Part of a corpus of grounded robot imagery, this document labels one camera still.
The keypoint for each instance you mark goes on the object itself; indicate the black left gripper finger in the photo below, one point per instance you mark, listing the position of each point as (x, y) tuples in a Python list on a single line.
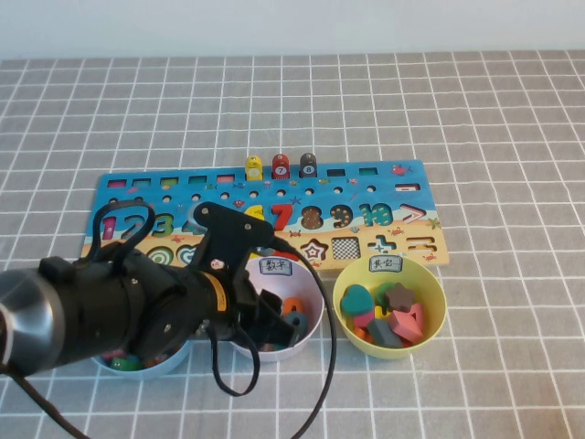
[(272, 305), (279, 334)]

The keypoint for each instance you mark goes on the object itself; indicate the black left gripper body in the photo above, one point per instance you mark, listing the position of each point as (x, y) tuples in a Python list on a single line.
[(244, 315)]

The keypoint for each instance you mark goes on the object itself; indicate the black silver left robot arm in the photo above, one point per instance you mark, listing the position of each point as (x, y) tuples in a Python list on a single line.
[(114, 311)]

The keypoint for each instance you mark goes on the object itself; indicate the light pink plastic bowl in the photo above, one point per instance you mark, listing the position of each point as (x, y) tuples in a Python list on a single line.
[(306, 292)]

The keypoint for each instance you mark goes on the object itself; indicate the red wooden triangle piece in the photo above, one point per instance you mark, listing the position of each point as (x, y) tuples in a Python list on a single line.
[(287, 249)]

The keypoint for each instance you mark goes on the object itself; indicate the orange wooden shape piece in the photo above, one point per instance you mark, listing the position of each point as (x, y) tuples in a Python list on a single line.
[(362, 334)]

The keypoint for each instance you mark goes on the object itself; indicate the magenta wooden shape piece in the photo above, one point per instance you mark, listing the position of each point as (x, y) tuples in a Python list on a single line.
[(362, 320)]

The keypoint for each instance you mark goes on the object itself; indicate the teal wooden heart piece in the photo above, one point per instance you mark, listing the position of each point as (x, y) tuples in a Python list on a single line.
[(356, 299)]

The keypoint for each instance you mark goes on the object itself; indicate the orange wooden fish piece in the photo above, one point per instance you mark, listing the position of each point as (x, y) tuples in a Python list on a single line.
[(153, 363)]

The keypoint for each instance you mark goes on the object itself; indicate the yellow wooden shape piece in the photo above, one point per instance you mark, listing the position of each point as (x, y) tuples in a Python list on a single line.
[(380, 312)]

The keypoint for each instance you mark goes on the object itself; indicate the light blue plastic bowl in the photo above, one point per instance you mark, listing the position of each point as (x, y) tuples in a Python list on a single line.
[(151, 371)]

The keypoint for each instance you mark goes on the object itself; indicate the green wooden shape piece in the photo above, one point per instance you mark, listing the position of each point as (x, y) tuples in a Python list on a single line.
[(381, 290)]

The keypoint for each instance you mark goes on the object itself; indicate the brown wooden star piece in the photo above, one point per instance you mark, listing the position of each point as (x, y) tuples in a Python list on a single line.
[(400, 297)]

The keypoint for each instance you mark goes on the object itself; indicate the green wooden fish piece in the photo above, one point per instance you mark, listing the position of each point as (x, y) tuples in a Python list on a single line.
[(124, 364)]

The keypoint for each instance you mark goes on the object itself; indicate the blue wooden number puzzle board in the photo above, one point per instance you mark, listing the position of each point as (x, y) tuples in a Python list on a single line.
[(347, 192)]

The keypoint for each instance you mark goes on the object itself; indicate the yellow plastic bowl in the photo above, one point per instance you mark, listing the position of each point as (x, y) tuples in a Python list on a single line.
[(429, 292)]

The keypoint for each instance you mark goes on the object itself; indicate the orange wooden number zero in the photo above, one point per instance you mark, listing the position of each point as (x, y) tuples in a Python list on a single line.
[(292, 304)]

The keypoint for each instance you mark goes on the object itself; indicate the dark teal number nine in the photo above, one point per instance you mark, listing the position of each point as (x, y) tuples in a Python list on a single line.
[(299, 322)]

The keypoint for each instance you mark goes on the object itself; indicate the white paper label number characters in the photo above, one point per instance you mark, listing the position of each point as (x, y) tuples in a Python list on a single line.
[(275, 267)]

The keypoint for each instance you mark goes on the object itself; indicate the red wooden number seven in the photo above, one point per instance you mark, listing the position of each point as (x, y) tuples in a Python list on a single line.
[(282, 215)]

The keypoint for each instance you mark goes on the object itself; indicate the yellow wooden number six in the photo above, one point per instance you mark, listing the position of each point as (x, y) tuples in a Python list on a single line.
[(256, 212)]

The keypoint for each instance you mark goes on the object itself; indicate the grey teal wooden hexagon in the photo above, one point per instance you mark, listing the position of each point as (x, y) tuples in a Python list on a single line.
[(384, 334)]

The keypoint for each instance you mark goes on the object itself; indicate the salmon pink wooden block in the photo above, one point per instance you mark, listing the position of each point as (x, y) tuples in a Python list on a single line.
[(404, 327)]

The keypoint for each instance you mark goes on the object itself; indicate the pink striped wooden fish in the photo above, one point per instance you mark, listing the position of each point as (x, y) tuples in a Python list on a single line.
[(113, 354)]

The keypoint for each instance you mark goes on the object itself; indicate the yellow wooden fish peg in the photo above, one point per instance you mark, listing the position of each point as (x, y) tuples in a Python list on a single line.
[(253, 168)]

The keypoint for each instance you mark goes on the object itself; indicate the red wooden fish peg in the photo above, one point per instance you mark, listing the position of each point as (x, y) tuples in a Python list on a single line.
[(281, 166)]

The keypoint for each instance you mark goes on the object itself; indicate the pink wooden angle sign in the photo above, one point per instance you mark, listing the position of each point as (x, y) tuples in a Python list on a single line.
[(419, 313)]

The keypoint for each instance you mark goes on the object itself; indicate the brown wooden fish peg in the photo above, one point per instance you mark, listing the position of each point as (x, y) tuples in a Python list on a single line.
[(308, 164)]

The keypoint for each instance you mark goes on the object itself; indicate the grey checked tablecloth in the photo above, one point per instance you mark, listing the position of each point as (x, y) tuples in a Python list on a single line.
[(503, 183)]

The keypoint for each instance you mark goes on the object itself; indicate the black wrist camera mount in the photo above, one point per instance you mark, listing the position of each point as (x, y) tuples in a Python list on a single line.
[(228, 228)]

